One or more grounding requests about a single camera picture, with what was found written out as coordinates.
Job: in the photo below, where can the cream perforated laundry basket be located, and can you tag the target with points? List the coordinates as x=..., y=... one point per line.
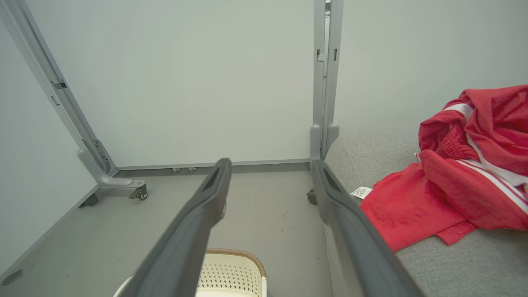
x=231, y=274

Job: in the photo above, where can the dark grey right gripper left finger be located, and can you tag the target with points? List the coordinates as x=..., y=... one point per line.
x=185, y=231

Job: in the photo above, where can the grey fabric sofa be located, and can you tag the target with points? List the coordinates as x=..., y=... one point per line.
x=462, y=268

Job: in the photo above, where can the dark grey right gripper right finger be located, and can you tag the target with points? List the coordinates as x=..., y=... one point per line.
x=354, y=239

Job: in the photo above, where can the white partition panel grey frame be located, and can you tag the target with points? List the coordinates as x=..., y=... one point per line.
x=24, y=144
x=185, y=82
x=412, y=53

